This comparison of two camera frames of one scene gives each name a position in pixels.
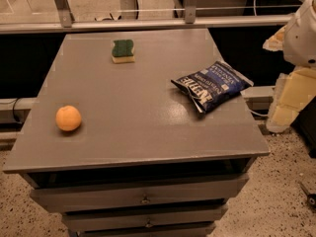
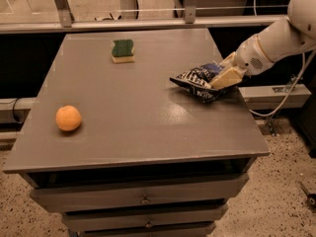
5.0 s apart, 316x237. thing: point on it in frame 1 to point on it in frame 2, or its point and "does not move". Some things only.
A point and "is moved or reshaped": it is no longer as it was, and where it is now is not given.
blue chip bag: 212,86 is moved or reshaped
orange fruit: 68,118 does not move
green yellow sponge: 121,51 does not move
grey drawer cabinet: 112,143 does not move
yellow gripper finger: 294,93 to 227,78
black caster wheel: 310,197 does not move
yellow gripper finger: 276,42 to 230,61
